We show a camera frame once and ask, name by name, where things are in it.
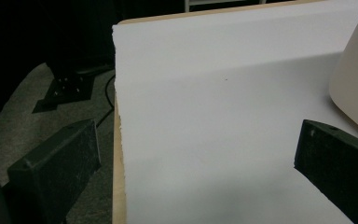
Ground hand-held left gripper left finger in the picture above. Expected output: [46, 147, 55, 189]
[7, 119, 103, 224]

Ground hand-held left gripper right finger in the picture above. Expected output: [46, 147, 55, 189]
[293, 119, 358, 224]

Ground black metal stand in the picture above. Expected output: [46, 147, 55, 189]
[32, 60, 115, 115]

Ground white table mat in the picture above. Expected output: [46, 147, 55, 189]
[111, 0, 358, 224]

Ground black floor cable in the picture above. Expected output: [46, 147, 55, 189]
[94, 74, 117, 129]

